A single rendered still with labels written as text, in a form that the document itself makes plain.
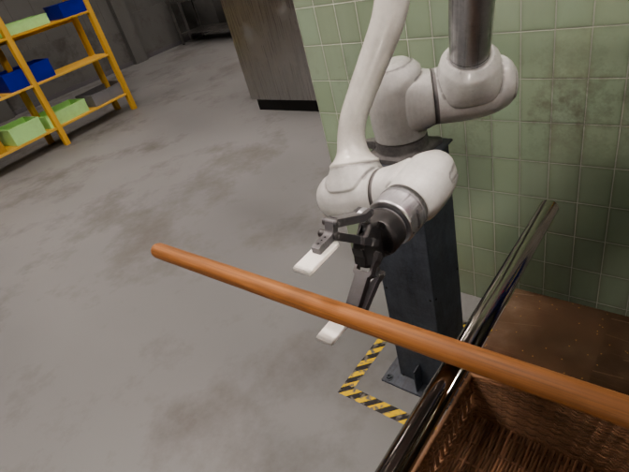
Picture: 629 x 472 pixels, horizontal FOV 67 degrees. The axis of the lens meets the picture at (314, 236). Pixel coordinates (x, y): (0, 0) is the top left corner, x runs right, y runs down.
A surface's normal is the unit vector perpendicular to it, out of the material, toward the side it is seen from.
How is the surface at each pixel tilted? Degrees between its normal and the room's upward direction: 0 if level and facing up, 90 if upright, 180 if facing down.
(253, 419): 0
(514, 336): 0
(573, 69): 90
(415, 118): 93
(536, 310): 0
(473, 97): 117
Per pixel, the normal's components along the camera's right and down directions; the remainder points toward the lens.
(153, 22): 0.77, 0.19
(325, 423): -0.23, -0.81
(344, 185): -0.66, 0.02
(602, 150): -0.60, 0.56
